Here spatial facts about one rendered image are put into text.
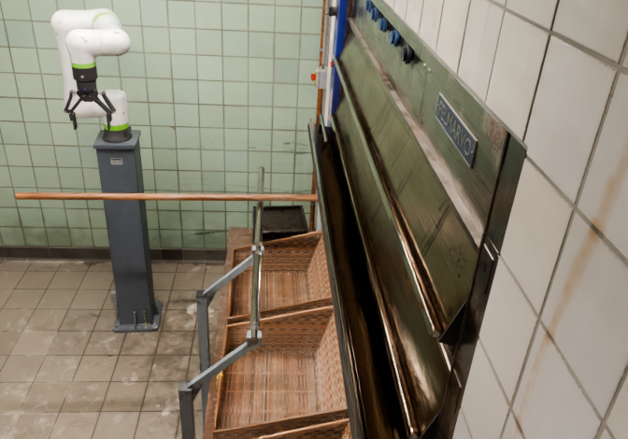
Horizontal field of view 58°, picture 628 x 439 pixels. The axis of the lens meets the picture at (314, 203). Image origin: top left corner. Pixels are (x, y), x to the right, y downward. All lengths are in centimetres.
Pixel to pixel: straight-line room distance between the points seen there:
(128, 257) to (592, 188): 295
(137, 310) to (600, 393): 315
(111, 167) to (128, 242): 46
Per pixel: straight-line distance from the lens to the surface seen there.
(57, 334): 375
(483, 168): 95
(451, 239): 109
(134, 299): 354
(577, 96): 68
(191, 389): 196
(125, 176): 311
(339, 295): 152
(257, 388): 244
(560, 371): 72
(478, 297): 93
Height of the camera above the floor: 237
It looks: 29 degrees down
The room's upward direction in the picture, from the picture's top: 4 degrees clockwise
